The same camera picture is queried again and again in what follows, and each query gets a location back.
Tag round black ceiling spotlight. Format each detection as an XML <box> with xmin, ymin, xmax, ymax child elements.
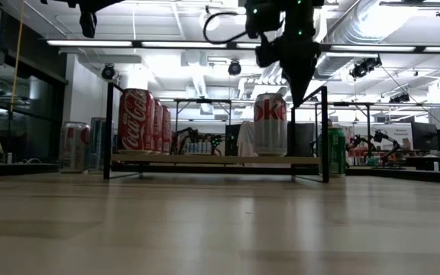
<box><xmin>100</xmin><ymin>63</ymin><xmax>116</xmax><ymax>81</ymax></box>
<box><xmin>227</xmin><ymin>60</ymin><xmax>243</xmax><ymax>76</ymax></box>

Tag white sign board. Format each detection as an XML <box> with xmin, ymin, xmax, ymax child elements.
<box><xmin>372</xmin><ymin>122</ymin><xmax>414</xmax><ymax>150</ymax></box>

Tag linear ceiling light fixture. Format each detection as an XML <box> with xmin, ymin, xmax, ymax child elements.
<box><xmin>45</xmin><ymin>37</ymin><xmax>440</xmax><ymax>54</ymax></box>

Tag silver Diet Coke can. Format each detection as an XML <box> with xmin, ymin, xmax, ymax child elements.
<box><xmin>59</xmin><ymin>121</ymin><xmax>91</xmax><ymax>174</ymax></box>
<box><xmin>253</xmin><ymin>92</ymin><xmax>289</xmax><ymax>157</ymax></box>

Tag neighbour station black frame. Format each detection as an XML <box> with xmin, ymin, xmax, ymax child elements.
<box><xmin>173</xmin><ymin>98</ymin><xmax>232</xmax><ymax>156</ymax></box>
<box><xmin>314</xmin><ymin>101</ymin><xmax>372</xmax><ymax>127</ymax></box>

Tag dark grey partition panel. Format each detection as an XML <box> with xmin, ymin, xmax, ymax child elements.
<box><xmin>286</xmin><ymin>121</ymin><xmax>320</xmax><ymax>157</ymax></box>

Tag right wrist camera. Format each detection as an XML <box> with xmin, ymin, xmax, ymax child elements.
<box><xmin>254</xmin><ymin>36</ymin><xmax>282</xmax><ymax>69</ymax></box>

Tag red Coca-Cola can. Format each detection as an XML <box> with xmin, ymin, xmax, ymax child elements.
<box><xmin>161</xmin><ymin>105</ymin><xmax>173</xmax><ymax>154</ymax></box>
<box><xmin>117</xmin><ymin>88</ymin><xmax>156</xmax><ymax>154</ymax></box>
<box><xmin>151</xmin><ymin>98</ymin><xmax>164</xmax><ymax>154</ymax></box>

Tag yellow-orange power cable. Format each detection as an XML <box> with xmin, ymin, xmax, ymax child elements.
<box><xmin>0</xmin><ymin>0</ymin><xmax>26</xmax><ymax>127</ymax></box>

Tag white cloth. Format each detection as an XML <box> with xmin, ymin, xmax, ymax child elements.
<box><xmin>237</xmin><ymin>121</ymin><xmax>256</xmax><ymax>157</ymax></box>

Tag wooden shelf black metal frame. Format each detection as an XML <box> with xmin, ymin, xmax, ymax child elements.
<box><xmin>103</xmin><ymin>82</ymin><xmax>330</xmax><ymax>183</ymax></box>

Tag green soda can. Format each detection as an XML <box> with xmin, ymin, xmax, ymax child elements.
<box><xmin>318</xmin><ymin>127</ymin><xmax>348</xmax><ymax>177</ymax></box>

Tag silver ventilation duct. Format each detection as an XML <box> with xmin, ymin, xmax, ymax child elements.
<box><xmin>311</xmin><ymin>0</ymin><xmax>412</xmax><ymax>79</ymax></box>

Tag blue-tab silver can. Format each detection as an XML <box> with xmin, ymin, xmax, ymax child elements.
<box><xmin>89</xmin><ymin>117</ymin><xmax>118</xmax><ymax>173</ymax></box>

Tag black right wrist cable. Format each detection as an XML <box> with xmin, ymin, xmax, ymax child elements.
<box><xmin>202</xmin><ymin>11</ymin><xmax>257</xmax><ymax>45</ymax></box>

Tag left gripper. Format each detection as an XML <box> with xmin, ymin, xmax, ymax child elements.
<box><xmin>40</xmin><ymin>0</ymin><xmax>125</xmax><ymax>39</ymax></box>

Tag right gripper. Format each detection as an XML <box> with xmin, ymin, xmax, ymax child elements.
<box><xmin>279</xmin><ymin>0</ymin><xmax>322</xmax><ymax>108</ymax></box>

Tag neighbour station drink cans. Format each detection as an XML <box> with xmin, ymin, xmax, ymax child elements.
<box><xmin>187</xmin><ymin>141</ymin><xmax>212</xmax><ymax>154</ymax></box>

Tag black track spotlight cluster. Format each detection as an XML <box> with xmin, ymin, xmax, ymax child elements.
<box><xmin>387</xmin><ymin>92</ymin><xmax>412</xmax><ymax>105</ymax></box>
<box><xmin>348</xmin><ymin>56</ymin><xmax>383</xmax><ymax>79</ymax></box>

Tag black aluminium rig frame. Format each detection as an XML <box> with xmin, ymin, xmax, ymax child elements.
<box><xmin>0</xmin><ymin>162</ymin><xmax>440</xmax><ymax>187</ymax></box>

